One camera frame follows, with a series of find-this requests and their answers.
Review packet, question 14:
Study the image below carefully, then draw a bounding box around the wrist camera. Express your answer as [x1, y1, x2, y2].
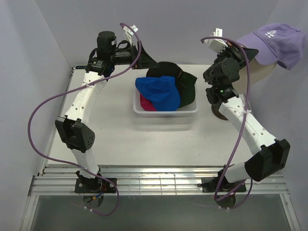
[122, 25, 139, 46]
[204, 28, 228, 53]

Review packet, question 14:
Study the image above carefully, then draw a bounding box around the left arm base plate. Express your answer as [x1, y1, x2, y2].
[74, 178, 116, 193]

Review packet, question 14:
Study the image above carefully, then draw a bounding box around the magenta baseball cap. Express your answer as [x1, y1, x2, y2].
[140, 93, 156, 111]

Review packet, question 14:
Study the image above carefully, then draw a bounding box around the purple baseball cap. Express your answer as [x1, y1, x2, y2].
[237, 23, 306, 70]

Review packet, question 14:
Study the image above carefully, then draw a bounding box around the brown round stand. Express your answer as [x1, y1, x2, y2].
[211, 103, 228, 121]

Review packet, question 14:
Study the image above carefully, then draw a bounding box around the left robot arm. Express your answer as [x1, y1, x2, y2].
[55, 26, 158, 192]

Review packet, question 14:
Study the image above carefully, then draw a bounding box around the black baseball cap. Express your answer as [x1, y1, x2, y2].
[146, 62, 190, 79]

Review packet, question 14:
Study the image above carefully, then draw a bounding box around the aluminium rail frame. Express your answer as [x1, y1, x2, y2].
[29, 64, 301, 231]

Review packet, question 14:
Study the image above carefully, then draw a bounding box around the blue baseball cap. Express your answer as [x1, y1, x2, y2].
[135, 76, 180, 111]

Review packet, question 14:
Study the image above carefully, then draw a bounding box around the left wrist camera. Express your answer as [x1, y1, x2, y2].
[122, 25, 139, 46]

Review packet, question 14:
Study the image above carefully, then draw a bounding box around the dark green baseball cap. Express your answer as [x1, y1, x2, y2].
[175, 71, 197, 108]

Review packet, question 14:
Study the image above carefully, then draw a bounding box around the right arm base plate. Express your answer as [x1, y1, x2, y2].
[197, 177, 247, 194]

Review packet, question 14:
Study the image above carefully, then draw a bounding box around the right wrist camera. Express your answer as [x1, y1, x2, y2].
[204, 28, 228, 53]

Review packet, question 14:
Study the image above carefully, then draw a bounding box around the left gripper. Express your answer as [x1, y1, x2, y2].
[110, 40, 159, 70]

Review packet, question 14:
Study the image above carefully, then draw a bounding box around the beige mannequin head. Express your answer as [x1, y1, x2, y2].
[232, 59, 277, 94]

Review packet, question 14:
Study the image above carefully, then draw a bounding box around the clear plastic bin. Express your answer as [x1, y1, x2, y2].
[132, 76, 198, 117]

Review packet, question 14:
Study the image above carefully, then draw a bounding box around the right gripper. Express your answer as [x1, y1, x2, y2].
[202, 40, 259, 79]

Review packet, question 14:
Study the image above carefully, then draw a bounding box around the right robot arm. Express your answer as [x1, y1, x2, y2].
[200, 41, 290, 192]

